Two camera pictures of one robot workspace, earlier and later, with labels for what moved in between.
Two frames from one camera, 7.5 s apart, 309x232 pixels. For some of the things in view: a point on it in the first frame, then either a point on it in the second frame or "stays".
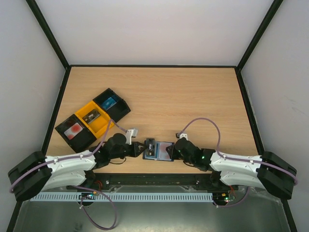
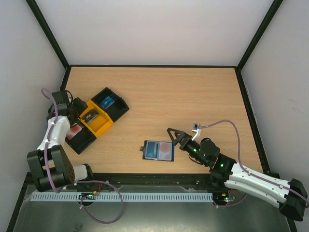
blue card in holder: [156, 152] stays
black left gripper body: [129, 153] → [78, 110]
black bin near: [81, 140] stays
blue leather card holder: [161, 152] stays
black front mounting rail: [108, 181] stays
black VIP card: [150, 142] → [89, 116]
